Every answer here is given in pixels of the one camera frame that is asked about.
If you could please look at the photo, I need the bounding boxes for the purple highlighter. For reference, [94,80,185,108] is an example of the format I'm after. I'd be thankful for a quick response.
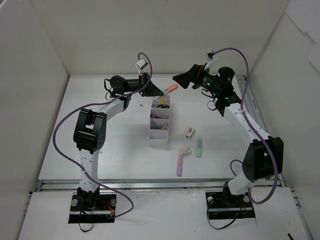
[176,154,184,177]

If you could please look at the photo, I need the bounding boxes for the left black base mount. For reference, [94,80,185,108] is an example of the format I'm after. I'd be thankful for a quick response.
[68,193,117,224]

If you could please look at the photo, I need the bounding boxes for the orange highlighter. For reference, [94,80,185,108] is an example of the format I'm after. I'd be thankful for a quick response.
[162,83,179,97]

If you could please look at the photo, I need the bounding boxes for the yellow highlighter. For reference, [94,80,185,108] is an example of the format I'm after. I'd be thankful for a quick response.
[157,97,166,103]

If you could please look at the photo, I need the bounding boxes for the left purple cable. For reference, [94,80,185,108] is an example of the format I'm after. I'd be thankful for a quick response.
[53,51,154,221]

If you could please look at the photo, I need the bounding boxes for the purple cable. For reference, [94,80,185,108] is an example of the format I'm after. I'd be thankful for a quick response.
[53,51,154,221]
[212,46,279,205]

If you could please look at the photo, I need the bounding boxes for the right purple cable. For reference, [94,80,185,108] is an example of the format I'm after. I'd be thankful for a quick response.
[212,46,279,205]

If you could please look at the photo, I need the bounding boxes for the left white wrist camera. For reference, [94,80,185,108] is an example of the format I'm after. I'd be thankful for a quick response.
[135,58,149,74]

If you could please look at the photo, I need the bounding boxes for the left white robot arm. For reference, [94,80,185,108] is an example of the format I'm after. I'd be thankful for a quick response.
[73,72,164,210]

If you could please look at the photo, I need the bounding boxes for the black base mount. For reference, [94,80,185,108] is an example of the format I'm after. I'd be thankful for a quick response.
[68,193,117,224]
[205,191,256,220]

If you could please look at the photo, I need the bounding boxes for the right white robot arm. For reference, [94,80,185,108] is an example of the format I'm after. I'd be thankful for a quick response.
[172,64,284,206]

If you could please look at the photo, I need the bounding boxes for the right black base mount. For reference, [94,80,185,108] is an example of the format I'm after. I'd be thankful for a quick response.
[205,191,256,220]

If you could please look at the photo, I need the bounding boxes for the front aluminium rail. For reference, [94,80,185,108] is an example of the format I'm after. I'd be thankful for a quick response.
[37,177,283,191]

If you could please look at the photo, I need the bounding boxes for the green highlighter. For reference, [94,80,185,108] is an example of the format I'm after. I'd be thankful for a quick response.
[195,135,203,158]

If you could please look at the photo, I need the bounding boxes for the red pen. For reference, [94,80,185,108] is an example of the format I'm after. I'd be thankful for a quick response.
[150,113,161,119]

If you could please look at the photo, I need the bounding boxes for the small white eraser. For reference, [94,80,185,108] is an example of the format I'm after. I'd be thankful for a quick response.
[178,147,192,156]

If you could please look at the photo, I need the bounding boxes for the black handled scissors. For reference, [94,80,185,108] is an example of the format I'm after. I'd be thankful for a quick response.
[156,104,170,109]

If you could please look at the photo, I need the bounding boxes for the white compartment organizer box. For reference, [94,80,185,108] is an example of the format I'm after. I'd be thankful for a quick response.
[148,95,171,147]

